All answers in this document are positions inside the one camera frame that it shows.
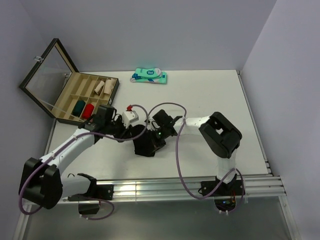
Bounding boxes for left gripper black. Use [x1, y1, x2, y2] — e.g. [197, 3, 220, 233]
[105, 115, 133, 143]

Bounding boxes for black sock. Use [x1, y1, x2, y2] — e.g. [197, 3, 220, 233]
[133, 129, 166, 157]

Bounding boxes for dark green patterned sock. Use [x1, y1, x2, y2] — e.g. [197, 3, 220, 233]
[72, 100, 86, 117]

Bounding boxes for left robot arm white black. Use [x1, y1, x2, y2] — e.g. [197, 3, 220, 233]
[18, 105, 139, 213]

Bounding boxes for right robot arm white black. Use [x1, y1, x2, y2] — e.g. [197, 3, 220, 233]
[150, 109, 243, 195]

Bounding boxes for mint green folded socks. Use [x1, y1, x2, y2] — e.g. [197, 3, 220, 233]
[130, 68, 167, 84]

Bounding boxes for red rolled sock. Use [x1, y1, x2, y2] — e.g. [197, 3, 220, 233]
[81, 103, 95, 119]

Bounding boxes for beige rolled sock right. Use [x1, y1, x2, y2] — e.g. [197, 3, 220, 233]
[103, 78, 116, 95]

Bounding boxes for beige rolled sock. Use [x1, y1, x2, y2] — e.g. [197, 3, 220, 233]
[103, 78, 116, 95]
[93, 80, 105, 95]

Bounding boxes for beige rolled sock left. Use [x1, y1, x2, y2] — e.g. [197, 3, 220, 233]
[93, 80, 105, 95]

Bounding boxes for black wooden organizer box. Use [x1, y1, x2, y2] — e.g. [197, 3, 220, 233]
[19, 38, 120, 126]

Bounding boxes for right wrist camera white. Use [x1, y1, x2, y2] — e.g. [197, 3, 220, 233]
[144, 119, 157, 130]

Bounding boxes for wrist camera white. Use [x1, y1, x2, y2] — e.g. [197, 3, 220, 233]
[121, 105, 139, 128]
[144, 119, 157, 130]

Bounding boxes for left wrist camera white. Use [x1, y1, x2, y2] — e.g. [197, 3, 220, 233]
[121, 105, 139, 128]

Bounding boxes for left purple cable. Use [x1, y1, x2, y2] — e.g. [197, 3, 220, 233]
[18, 104, 151, 221]

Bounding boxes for purple cable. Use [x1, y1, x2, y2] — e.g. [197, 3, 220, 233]
[18, 104, 151, 221]
[147, 101, 245, 215]

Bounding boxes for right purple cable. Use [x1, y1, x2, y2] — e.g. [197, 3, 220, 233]
[147, 101, 245, 215]

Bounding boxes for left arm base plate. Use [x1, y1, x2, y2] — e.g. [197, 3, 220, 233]
[67, 184, 114, 201]

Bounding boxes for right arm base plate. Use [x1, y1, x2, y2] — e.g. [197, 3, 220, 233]
[198, 180, 244, 197]

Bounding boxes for aluminium frame rail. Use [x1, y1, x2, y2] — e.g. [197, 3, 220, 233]
[53, 176, 287, 206]

